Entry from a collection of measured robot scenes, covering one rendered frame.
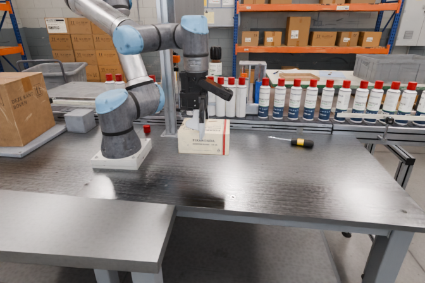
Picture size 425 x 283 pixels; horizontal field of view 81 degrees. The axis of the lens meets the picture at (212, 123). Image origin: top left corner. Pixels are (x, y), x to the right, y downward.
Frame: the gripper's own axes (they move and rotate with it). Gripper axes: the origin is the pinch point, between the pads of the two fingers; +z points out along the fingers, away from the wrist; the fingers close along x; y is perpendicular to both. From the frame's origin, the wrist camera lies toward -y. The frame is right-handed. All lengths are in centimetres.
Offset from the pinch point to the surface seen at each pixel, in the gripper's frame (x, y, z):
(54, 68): -258, 241, 24
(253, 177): -0.1, -16.8, 17.6
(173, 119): -32.3, 18.8, 9.0
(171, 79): -32.4, 18.5, -10.2
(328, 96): -43, -54, 0
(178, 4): -33, 13, -40
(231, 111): -45.1, -8.1, 9.1
